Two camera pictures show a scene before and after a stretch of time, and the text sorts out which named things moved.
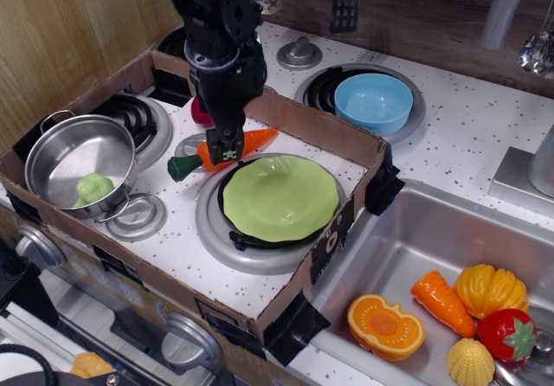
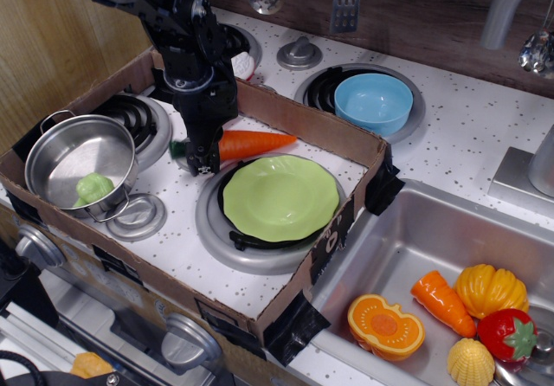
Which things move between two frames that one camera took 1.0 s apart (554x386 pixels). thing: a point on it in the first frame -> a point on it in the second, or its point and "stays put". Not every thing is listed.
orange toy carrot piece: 434,291 stays put
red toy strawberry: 511,334 stays put
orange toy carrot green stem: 181,168 -> 180,149
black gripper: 227,61 -> 205,99
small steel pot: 71,146 stays put
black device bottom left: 22,286 stays put
